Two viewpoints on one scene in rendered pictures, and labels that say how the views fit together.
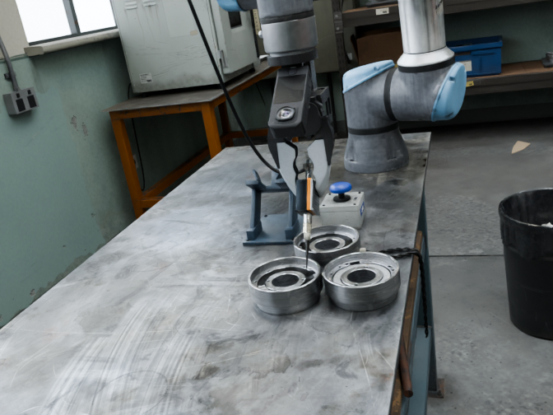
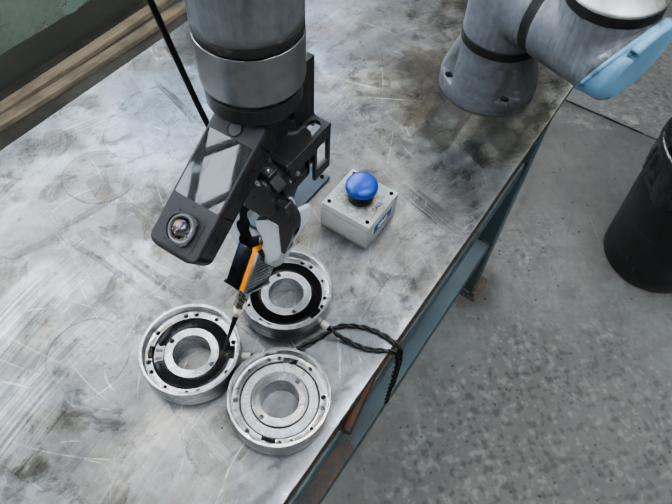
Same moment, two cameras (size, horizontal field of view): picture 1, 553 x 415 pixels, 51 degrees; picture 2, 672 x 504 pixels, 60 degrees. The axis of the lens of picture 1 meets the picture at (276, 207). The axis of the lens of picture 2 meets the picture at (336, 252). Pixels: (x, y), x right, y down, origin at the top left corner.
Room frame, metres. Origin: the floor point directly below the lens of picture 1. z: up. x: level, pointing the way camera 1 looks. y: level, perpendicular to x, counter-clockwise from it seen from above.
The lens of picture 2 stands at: (0.52, -0.19, 1.41)
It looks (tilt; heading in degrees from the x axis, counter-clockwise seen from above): 56 degrees down; 12
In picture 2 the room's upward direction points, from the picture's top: 4 degrees clockwise
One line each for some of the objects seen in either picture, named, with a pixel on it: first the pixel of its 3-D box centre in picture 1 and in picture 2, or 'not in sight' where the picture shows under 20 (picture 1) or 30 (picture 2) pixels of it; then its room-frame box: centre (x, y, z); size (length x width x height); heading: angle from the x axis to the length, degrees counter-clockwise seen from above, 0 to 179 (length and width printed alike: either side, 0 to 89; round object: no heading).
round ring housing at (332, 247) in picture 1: (327, 249); (286, 296); (0.84, -0.07, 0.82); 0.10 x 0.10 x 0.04
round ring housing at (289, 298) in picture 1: (285, 285); (193, 355); (0.74, 0.00, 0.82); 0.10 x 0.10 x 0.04
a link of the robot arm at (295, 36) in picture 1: (287, 37); (247, 52); (0.83, -0.05, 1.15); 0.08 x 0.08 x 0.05
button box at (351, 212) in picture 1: (343, 208); (361, 205); (0.99, -0.12, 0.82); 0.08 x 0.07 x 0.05; 161
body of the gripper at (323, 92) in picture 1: (299, 93); (265, 133); (0.84, -0.06, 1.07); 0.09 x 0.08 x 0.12; 161
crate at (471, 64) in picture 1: (463, 58); not in sight; (4.18, -1.50, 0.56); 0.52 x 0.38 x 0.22; 68
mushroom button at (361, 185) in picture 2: (341, 196); (360, 194); (0.98, -0.12, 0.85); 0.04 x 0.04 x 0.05
